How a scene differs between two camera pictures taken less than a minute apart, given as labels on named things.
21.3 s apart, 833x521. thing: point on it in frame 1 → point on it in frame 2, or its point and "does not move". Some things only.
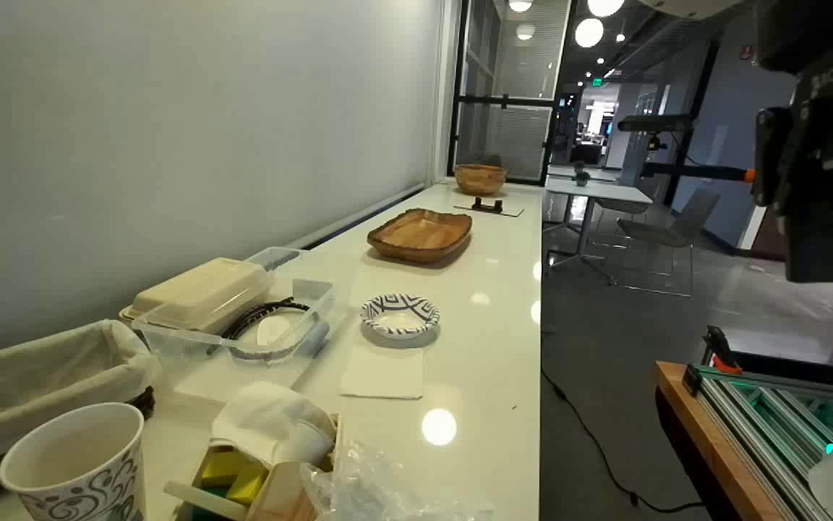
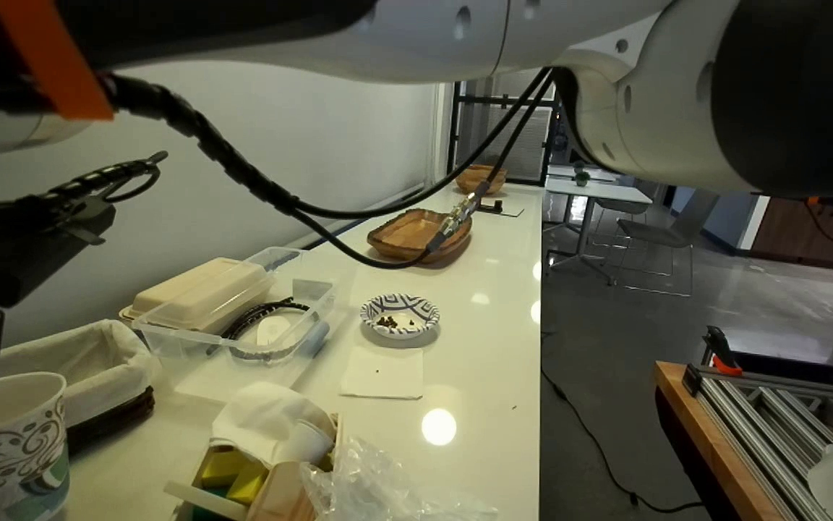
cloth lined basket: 6,389 does not move
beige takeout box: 207,295 does not move
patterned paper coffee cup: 75,460 → 22,445
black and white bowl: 399,322 does not move
